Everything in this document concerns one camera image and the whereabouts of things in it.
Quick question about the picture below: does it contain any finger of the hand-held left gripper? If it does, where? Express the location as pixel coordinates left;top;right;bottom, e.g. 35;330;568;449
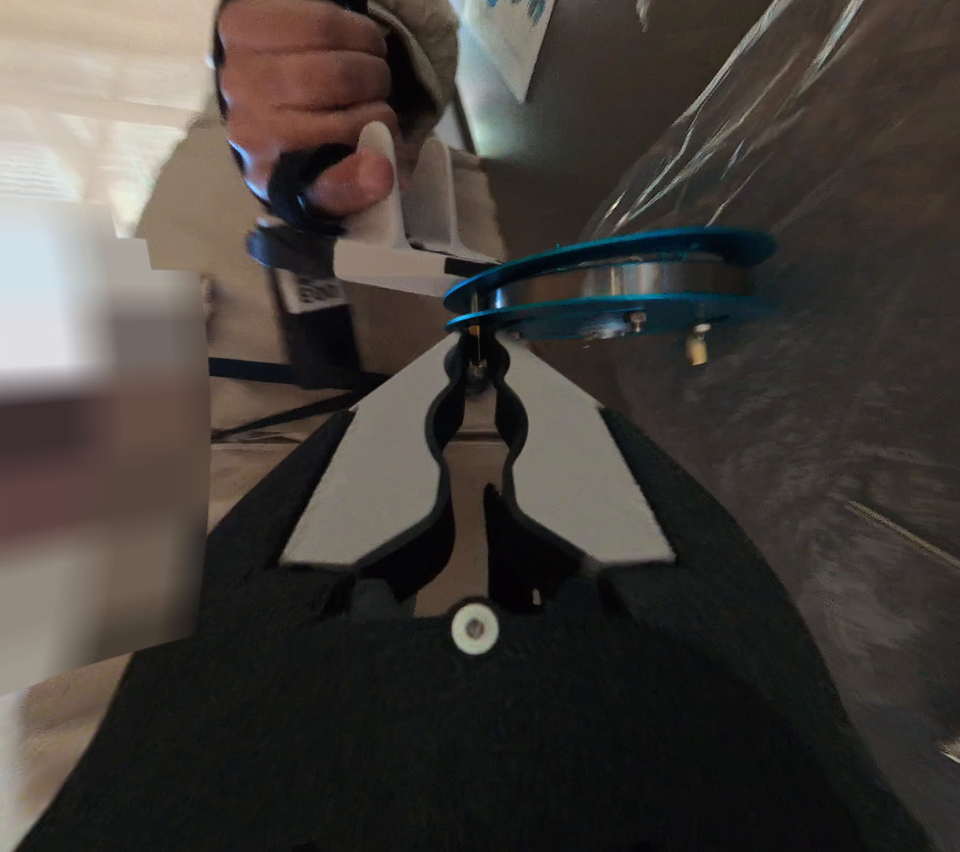
332;245;501;300

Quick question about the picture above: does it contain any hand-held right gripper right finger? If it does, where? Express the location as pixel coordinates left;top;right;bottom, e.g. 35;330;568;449
482;333;676;572

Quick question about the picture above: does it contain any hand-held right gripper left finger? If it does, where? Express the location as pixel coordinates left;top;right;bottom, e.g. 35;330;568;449
279;333;469;570

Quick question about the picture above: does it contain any blue metal turntable assembly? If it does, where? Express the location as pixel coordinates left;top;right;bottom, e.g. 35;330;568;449
442;226;779;345

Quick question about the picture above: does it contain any grey desk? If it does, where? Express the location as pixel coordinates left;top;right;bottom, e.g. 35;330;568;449
450;0;960;852

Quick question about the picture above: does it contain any person's left hand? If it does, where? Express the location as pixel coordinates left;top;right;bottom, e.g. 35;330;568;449
215;0;400;217

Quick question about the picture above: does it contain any person's beige jacket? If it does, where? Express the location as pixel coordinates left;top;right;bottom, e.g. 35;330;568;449
0;117;519;852

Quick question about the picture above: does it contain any large clear plastic bag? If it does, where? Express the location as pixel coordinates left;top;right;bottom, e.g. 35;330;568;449
577;0;960;852

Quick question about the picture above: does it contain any black lanyard with reel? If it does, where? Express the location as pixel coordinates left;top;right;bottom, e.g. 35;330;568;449
207;356;393;442

